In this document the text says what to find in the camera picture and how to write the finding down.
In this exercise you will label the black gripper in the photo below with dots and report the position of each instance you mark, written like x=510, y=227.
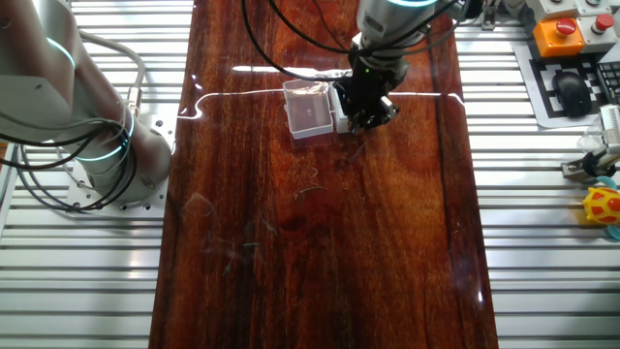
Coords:
x=370, y=85

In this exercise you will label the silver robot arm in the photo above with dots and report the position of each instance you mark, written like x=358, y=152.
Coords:
x=29, y=87

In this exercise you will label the white pipette tip rack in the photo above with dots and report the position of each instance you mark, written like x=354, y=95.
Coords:
x=339, y=123

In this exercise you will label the clear plastic box lid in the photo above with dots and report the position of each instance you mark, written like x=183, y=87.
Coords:
x=310, y=114

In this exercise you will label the glossy brown wooden board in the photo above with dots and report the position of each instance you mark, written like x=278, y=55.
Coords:
x=339, y=266

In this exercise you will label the black white marker sheet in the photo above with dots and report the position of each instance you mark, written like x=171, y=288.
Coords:
x=542, y=104

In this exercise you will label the orange emergency stop box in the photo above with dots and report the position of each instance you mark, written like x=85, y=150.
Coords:
x=557, y=43

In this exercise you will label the black computer mouse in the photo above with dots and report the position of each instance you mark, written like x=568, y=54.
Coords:
x=574, y=94

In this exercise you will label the silver robot mounting plate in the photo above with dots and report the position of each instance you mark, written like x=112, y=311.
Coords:
x=157, y=127

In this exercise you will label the grey box with red button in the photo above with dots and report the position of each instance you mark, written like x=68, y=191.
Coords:
x=593, y=41

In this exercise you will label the black keyboard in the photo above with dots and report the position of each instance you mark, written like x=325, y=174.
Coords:
x=611, y=80

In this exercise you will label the yellow red turtle toy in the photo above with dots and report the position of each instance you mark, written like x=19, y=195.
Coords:
x=600, y=206

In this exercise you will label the silver metal bracket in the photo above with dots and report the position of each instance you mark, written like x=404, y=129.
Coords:
x=490, y=17

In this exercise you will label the small silver angle bracket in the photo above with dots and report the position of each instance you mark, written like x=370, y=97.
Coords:
x=574, y=169

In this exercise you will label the black camera mount knob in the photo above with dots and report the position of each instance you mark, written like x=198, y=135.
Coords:
x=593, y=165

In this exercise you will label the silver depth camera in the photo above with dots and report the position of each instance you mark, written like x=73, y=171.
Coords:
x=611, y=123

